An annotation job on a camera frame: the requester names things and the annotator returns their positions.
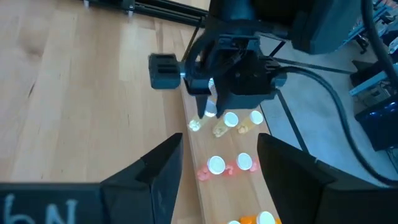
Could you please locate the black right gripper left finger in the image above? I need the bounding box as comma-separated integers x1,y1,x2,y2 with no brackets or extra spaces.
99,133,185,224

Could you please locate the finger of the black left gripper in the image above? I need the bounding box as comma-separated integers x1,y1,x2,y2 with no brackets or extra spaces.
215,92,238,119
195,93,209,119

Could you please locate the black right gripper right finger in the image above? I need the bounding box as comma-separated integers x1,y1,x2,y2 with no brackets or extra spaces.
257,133,398,224

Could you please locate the pink translucent pill bottle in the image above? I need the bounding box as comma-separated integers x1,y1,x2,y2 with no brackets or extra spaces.
239,210,282,224
196,155,226,182

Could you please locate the red translucent pill bottle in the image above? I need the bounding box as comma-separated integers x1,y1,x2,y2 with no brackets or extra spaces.
224,152,254,175

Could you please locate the black blue equipment case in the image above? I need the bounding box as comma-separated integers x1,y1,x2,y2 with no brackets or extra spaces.
354,98,398,152

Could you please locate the grey metal stand base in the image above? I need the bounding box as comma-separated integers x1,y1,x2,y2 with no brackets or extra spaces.
348,59,398,98

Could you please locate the wooden shelf with black frame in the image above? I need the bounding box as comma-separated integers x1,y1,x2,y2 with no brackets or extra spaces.
180,18,355,224

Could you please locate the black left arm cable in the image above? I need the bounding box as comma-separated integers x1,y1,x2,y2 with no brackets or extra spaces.
273,64,398,188

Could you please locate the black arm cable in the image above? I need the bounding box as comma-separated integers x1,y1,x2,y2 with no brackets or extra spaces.
273,64,398,188
360,0,398,90

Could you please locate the black aluminium table frame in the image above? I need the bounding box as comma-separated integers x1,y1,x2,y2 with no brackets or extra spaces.
81,0,210,28

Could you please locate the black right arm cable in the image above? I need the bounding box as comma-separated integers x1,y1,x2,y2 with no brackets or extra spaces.
360,0,398,90

